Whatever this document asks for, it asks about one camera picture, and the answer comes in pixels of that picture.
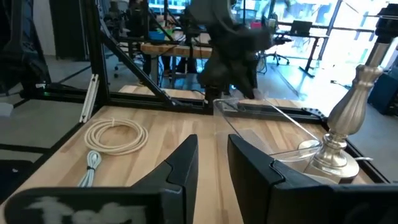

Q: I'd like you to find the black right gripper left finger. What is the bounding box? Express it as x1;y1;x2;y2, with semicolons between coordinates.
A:
3;134;199;224

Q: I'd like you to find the silver lamp with white shade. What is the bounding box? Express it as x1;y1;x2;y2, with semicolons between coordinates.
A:
303;2;398;185

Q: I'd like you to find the black equipment stand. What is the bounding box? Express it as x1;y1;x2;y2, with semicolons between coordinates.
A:
0;0;52;94

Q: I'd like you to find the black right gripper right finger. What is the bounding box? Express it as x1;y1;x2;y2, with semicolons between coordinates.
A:
227;134;398;224

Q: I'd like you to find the black office desk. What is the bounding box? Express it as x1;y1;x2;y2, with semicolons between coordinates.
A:
275;21;376;78

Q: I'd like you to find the blue plastic container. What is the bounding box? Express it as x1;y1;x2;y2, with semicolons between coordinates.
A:
148;30;166;41

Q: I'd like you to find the black office chair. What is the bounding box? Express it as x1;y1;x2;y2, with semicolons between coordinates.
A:
257;34;293;75

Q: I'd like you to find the clear plastic bag with parts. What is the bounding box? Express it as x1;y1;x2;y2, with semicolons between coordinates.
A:
213;98;323;166

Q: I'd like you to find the white USB cable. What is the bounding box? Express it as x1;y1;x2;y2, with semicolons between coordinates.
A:
76;150;103;188

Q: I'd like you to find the wooden workbench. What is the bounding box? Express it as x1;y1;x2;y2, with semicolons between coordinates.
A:
139;42;214;60

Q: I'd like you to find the white aluminium strip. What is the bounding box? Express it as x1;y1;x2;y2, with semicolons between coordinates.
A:
79;73;100;124

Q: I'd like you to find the cream cable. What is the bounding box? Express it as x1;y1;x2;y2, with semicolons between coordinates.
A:
83;117;149;156

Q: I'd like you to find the black laptop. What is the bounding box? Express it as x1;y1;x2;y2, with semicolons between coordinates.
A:
290;20;313;35

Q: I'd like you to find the black aluminium table frame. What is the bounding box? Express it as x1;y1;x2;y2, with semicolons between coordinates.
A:
0;0;389;184

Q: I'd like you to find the black box on floor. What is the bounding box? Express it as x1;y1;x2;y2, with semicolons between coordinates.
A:
366;73;398;116

